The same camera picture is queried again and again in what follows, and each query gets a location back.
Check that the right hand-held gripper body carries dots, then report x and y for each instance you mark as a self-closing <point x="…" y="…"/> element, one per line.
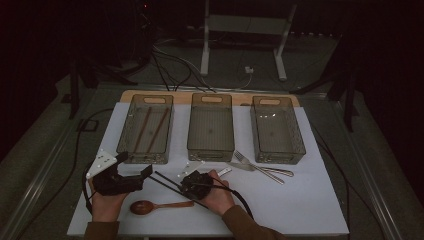
<point x="196" y="186"/>

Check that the brown wooden spoon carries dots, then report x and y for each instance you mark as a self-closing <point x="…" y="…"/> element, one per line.
<point x="141" y="207"/>

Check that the person's left hand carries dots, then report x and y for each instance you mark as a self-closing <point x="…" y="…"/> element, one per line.
<point x="106" y="208"/>

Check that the white metal stand frame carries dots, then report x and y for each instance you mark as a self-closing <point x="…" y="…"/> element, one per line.
<point x="245" y="24"/>

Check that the metal fork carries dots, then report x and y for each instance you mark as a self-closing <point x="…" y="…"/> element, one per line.
<point x="245" y="159"/>

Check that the metal table knife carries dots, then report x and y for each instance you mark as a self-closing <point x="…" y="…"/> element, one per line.
<point x="241" y="166"/>

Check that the black stand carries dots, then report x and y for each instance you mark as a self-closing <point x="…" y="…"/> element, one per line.
<point x="74" y="90"/>
<point x="349" y="100"/>

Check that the white table mat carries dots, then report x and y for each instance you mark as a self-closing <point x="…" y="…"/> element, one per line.
<point x="300" y="206"/>

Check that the black square floor plate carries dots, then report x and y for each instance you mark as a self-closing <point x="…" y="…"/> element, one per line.
<point x="80" y="125"/>

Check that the metal floor rail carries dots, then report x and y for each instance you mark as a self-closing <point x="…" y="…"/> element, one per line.
<point x="371" y="186"/>
<point x="45" y="170"/>

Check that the white plug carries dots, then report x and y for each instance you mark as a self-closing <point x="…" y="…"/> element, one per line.
<point x="249" y="69"/>

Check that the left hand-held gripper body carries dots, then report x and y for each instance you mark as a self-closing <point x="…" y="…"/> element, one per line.
<point x="116" y="185"/>

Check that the dark equipment rack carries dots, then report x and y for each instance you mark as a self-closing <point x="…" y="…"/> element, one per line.
<point x="145" y="30"/>

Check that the power strip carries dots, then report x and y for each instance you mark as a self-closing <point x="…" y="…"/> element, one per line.
<point x="313" y="34"/>

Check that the person's right hand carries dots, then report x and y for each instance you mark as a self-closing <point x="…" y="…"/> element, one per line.
<point x="221" y="198"/>

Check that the clear plastic storage bin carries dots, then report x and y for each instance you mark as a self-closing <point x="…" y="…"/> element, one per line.
<point x="146" y="133"/>
<point x="210" y="131"/>
<point x="275" y="133"/>

